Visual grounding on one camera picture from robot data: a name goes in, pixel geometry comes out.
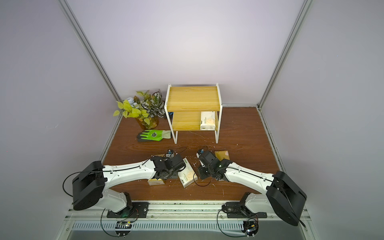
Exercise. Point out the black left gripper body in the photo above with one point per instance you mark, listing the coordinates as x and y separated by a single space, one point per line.
172 175

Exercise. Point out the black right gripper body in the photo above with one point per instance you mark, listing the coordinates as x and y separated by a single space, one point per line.
202 159

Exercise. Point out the gold tissue pack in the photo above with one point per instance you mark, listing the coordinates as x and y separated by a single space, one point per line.
154 181
221 155

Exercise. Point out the white tissue pack green edge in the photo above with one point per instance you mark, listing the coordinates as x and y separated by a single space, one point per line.
187 176

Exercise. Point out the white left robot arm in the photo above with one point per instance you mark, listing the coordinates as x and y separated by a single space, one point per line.
93 186

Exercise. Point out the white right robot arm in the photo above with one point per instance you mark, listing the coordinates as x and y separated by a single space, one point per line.
286 198

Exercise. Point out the green and black work glove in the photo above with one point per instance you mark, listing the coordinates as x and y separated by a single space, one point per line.
153 135

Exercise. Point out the amber translucent plastic vase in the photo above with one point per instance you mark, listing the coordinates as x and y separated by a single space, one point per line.
148 123

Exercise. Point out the artificial green leafy plant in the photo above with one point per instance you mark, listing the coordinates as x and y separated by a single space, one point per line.
143 105

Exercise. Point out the right small circuit board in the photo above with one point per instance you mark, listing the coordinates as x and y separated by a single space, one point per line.
251 227

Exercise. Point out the small circuit board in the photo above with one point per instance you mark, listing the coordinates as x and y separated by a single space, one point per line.
251 227
123 228

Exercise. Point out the left small circuit board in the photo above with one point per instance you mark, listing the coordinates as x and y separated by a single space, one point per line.
123 228

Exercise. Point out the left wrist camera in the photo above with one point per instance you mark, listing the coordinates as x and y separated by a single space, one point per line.
170 154

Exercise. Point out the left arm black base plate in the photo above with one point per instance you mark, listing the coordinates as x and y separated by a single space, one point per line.
137 210

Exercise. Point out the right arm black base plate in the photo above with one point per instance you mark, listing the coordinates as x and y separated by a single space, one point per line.
237 210

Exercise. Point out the aluminium front rail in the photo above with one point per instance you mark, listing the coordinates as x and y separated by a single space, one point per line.
184 220

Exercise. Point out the white frame wooden two-tier shelf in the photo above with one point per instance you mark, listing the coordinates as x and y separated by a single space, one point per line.
187 103

